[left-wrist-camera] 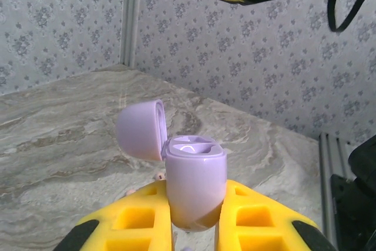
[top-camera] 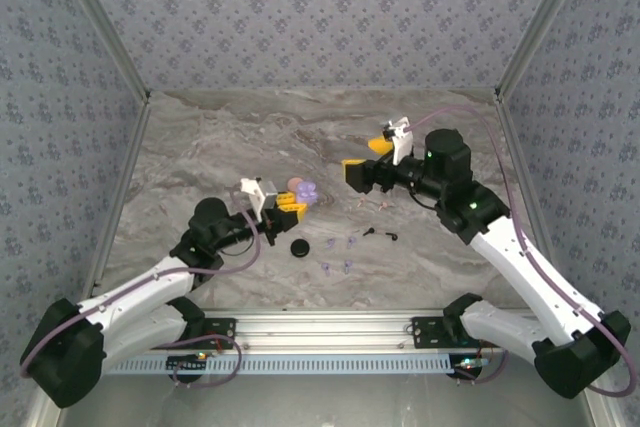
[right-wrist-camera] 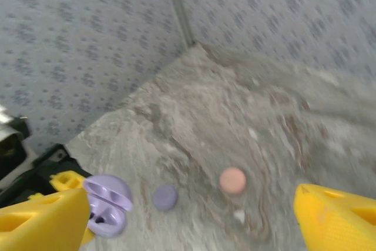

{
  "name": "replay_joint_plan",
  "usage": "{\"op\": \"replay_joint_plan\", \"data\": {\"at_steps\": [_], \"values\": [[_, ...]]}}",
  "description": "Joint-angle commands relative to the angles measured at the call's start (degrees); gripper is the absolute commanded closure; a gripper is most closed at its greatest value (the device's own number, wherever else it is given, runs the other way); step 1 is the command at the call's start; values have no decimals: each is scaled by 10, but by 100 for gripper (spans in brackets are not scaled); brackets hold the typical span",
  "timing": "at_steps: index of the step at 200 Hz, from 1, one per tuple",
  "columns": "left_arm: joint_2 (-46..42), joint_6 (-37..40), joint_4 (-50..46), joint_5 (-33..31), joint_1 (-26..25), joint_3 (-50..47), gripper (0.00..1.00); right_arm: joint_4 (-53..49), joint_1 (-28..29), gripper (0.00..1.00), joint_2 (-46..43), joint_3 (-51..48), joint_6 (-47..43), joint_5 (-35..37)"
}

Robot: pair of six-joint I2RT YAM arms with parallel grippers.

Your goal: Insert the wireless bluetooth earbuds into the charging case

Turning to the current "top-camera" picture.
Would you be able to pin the pink earbud charging case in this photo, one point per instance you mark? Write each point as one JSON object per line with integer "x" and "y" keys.
{"x": 294, "y": 182}

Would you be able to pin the purple earbud charging case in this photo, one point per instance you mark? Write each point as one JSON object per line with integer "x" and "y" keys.
{"x": 306, "y": 192}

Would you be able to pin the pink earbud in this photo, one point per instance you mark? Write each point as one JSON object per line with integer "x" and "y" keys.
{"x": 383, "y": 206}
{"x": 360, "y": 203}

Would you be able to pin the black earbud charging case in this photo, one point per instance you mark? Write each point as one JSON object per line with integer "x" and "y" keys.
{"x": 300, "y": 248}

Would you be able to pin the purple earbud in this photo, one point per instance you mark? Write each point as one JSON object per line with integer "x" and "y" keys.
{"x": 347, "y": 265}
{"x": 326, "y": 267}
{"x": 330, "y": 244}
{"x": 351, "y": 242}

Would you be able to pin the black earbud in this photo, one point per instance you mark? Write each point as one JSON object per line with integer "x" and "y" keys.
{"x": 369, "y": 232}
{"x": 391, "y": 235}

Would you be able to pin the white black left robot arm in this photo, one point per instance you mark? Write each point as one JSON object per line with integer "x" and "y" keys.
{"x": 130, "y": 297}

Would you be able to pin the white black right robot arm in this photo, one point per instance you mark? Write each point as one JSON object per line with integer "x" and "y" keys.
{"x": 525, "y": 267}

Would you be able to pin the aluminium table side bar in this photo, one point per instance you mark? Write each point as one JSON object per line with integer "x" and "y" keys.
{"x": 120, "y": 197}

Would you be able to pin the black controller board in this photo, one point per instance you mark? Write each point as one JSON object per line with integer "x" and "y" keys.
{"x": 467, "y": 369}
{"x": 187, "y": 366}

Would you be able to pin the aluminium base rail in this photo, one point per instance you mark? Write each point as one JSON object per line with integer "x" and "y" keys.
{"x": 325, "y": 332}

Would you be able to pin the aluminium frame post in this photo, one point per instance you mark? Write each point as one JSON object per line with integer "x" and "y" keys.
{"x": 106, "y": 22}
{"x": 540, "y": 22}

